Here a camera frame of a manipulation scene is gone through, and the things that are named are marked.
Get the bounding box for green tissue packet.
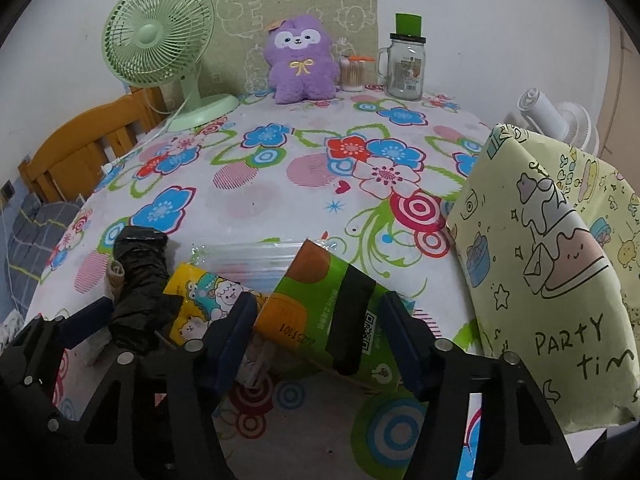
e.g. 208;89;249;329
252;239;416;391

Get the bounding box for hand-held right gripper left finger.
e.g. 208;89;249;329
82;292;258;480

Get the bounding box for clear plastic bag pack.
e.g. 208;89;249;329
192;240;336;296

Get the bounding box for floral tablecloth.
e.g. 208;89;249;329
25;82;506;480

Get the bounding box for black plastic bag roll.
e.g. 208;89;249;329
107;226;183;356

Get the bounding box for cotton swab jar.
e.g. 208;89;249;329
339;55;376;93

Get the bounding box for white fan cable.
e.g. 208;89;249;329
100;87;193;173

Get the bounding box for small white fan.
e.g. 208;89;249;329
502;87;601;156

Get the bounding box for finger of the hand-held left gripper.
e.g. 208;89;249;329
20;297;115;356

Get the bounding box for green desk fan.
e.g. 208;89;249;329
102;0;241;133

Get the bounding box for glass jar mug green lid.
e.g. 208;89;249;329
375;12;426;101

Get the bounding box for yellow cartoon tissue packet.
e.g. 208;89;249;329
167;262;268;348

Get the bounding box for purple plush toy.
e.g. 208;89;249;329
264;16;340;105

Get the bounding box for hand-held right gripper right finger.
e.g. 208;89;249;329
380;290;581;480

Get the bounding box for grey plaid blanket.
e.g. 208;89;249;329
2;192;83;306

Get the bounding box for pale green cartoon print bag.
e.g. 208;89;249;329
445;122;640;433

